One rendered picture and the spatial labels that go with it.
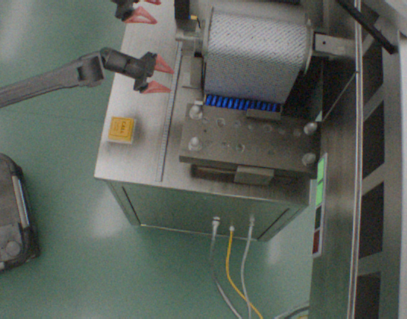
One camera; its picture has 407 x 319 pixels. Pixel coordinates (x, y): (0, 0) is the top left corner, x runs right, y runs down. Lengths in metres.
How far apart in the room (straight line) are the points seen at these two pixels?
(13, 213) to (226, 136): 1.19
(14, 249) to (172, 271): 0.74
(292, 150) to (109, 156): 0.55
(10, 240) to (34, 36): 1.23
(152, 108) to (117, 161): 0.20
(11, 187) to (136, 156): 0.92
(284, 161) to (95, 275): 1.27
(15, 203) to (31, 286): 0.43
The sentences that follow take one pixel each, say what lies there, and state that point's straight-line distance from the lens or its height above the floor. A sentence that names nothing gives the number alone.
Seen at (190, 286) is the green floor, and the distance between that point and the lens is 2.32.
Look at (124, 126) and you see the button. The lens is 1.50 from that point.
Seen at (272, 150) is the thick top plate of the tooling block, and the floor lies 1.03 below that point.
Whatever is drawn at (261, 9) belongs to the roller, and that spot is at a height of 1.23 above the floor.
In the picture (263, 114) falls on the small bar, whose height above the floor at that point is 1.05.
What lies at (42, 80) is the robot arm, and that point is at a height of 1.21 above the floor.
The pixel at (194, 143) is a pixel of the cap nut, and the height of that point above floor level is 1.07.
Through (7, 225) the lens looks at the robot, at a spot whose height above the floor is 0.28.
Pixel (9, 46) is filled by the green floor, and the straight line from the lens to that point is 2.89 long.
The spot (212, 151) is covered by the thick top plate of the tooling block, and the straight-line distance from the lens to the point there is 1.36.
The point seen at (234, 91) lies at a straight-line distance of 1.39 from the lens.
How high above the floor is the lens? 2.31
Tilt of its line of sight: 72 degrees down
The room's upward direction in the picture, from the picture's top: 9 degrees clockwise
